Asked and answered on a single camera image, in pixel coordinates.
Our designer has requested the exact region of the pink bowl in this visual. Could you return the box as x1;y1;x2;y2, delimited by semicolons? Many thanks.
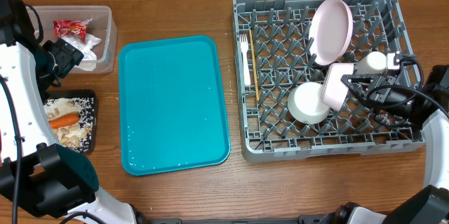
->
321;62;354;111

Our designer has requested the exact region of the white tissue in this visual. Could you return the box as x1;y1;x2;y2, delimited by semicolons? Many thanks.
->
62;34;102;72

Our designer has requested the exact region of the white cup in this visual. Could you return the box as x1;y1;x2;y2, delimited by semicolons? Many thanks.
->
356;51;387;74

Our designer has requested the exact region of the red snack wrapper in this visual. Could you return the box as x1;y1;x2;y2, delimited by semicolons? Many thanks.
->
53;20;91;43

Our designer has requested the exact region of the white bowl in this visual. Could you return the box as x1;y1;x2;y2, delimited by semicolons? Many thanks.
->
288;82;330;124

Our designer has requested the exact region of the large pink plate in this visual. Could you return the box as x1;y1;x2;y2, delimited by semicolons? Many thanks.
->
309;0;353;66

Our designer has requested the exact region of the wooden chopstick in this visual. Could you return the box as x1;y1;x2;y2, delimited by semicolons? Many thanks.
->
248;28;260;103

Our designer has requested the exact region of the white plastic fork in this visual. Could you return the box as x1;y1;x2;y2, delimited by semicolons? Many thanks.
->
239;34;251;87

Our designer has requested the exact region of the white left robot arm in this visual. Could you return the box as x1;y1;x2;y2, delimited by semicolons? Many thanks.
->
1;0;145;223

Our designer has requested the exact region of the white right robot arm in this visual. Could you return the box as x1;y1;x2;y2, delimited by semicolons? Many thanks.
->
320;52;448;224

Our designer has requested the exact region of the black food waste tray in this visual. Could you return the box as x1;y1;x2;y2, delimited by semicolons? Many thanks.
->
43;89;98;154

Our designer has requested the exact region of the grey dishwasher rack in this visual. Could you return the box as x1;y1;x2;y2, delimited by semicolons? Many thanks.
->
233;0;422;162

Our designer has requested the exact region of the clear plastic bin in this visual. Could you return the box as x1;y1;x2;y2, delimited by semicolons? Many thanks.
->
27;6;117;74

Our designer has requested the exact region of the orange carrot piece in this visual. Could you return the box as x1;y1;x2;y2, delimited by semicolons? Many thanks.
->
49;113;79;129

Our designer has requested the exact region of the pile of peanuts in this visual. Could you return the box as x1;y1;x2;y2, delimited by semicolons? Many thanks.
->
44;98;94;152

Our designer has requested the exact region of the teal plastic tray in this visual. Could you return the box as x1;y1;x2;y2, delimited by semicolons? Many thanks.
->
118;35;231;176

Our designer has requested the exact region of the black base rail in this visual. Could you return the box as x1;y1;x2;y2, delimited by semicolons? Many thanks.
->
147;215;324;224

